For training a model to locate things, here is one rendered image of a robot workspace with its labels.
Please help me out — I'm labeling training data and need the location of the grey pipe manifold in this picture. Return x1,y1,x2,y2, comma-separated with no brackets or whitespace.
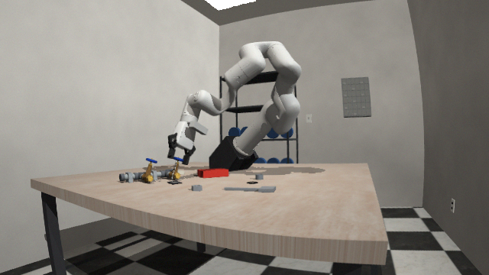
119,157,183,183

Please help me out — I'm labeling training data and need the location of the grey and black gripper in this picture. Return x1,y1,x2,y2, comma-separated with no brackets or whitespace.
167,121,196,165

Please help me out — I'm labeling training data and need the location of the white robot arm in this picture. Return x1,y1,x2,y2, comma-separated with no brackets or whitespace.
180,41,302,157

